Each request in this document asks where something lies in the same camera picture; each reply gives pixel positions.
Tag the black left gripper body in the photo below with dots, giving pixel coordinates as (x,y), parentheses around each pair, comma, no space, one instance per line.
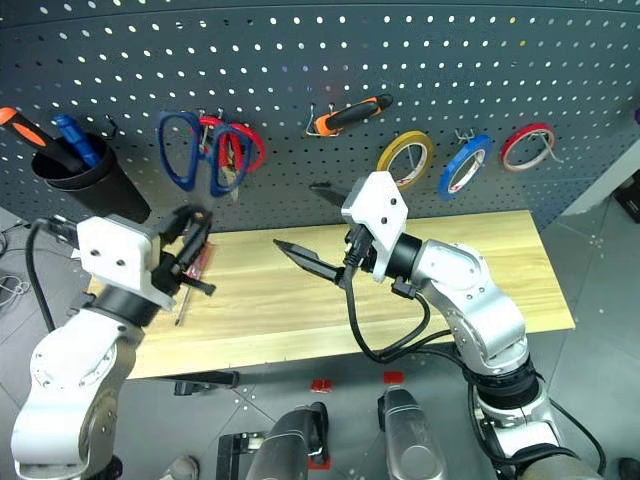
(172,255)

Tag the grey shoe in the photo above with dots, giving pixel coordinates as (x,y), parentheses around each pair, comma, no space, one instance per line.
(181,469)

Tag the grey rounded robot leg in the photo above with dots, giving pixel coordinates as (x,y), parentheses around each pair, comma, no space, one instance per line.
(407,435)
(292,445)

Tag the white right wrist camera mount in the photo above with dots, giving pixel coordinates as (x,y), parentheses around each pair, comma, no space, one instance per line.
(377,210)

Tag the black table clamp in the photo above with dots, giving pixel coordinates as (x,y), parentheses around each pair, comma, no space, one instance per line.
(207,382)

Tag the red table clamp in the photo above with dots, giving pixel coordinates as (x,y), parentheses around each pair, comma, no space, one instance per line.
(321,385)
(393,377)

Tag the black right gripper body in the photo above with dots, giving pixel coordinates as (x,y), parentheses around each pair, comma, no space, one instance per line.
(361,252)

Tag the red tape roll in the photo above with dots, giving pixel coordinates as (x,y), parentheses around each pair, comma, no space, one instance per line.
(520,134)

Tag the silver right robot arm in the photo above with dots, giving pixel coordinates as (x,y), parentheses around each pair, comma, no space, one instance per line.
(475,310)

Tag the black metal floor frame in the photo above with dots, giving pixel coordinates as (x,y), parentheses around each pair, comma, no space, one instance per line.
(235,452)

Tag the blue tape roll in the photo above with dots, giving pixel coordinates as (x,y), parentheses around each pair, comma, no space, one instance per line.
(462,161)

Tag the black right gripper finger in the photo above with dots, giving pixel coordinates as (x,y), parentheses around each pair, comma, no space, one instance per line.
(312,260)
(327,194)

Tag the dark grey perforated pegboard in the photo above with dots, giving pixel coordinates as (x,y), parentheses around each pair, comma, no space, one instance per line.
(310,55)

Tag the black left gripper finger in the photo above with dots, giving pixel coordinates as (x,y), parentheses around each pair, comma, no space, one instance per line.
(202,286)
(197,214)

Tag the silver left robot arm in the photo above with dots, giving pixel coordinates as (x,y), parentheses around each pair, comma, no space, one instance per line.
(75,375)

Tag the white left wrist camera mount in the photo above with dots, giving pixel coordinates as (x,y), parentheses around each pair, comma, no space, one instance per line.
(117,250)

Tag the silver double prong peg hook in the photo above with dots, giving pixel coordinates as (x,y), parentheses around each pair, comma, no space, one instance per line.
(311,122)

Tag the yellow tape roll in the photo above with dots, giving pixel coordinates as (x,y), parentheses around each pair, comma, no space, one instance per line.
(419,141)

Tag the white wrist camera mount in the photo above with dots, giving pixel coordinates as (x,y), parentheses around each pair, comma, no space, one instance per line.
(377,210)
(117,250)

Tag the black box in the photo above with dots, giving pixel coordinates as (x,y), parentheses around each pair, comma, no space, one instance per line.
(629,195)

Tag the black cup holder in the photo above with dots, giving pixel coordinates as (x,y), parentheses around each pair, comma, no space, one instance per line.
(107,187)

